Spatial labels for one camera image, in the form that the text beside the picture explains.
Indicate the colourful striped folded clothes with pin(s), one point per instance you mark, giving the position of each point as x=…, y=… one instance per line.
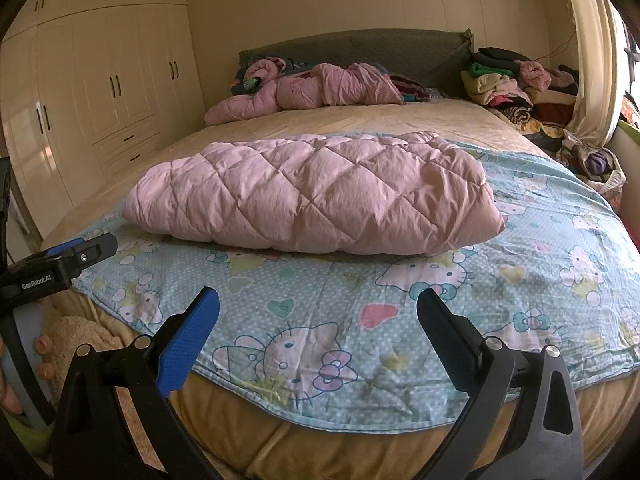
x=410, y=89

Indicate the person's left hand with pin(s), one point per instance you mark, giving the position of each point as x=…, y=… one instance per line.
x=44, y=345

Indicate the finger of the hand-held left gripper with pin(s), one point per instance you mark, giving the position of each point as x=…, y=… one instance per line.
x=62, y=248
x=97, y=250

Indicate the window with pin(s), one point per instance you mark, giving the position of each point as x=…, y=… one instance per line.
x=631, y=70

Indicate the bed with beige sheet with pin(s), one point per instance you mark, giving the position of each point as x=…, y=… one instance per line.
x=350, y=117

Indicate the grey headboard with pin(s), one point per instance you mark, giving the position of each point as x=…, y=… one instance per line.
x=350, y=47

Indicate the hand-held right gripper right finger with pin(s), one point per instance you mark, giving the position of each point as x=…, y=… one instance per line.
x=447, y=337

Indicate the pile of folded clothes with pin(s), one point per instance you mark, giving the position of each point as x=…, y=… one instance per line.
x=505, y=90

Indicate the blue cartoon printed blanket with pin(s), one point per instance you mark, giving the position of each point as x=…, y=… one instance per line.
x=350, y=300

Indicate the cream bag with purple cloth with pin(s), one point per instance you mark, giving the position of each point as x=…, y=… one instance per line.
x=595, y=162

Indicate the pink quilted coat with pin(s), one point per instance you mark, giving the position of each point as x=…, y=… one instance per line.
x=310, y=195

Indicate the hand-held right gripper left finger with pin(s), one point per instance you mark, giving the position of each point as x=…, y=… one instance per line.
x=192, y=332

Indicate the crumpled pink padded jacket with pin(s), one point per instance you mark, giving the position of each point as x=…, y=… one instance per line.
x=340, y=85

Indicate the cream curtain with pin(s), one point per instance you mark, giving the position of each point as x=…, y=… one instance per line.
x=595, y=60

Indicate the dark teal garment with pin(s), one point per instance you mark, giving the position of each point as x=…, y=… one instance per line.
x=250, y=84

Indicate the cream wardrobe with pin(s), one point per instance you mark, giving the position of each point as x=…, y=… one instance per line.
x=100, y=85

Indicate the beige fluffy rug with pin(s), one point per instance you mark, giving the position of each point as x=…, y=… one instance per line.
x=75, y=335

